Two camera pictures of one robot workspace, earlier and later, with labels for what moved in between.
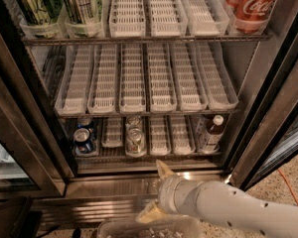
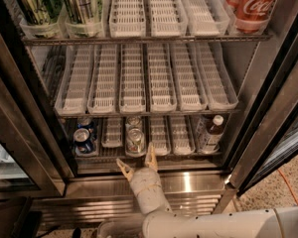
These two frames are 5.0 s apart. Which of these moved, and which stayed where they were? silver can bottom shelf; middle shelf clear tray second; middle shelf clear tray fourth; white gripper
Moved: white gripper
Stayed: middle shelf clear tray second; silver can bottom shelf; middle shelf clear tray fourth
